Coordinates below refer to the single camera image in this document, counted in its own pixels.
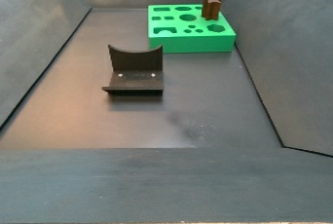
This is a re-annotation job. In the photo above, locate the green foam shape board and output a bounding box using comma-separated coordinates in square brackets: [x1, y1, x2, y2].
[147, 4, 237, 53]

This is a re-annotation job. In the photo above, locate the dark curved arch block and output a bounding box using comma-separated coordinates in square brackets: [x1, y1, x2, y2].
[102, 45, 164, 93]

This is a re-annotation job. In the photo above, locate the brown star-shaped block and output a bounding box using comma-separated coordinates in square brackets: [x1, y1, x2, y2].
[202, 0, 221, 20]

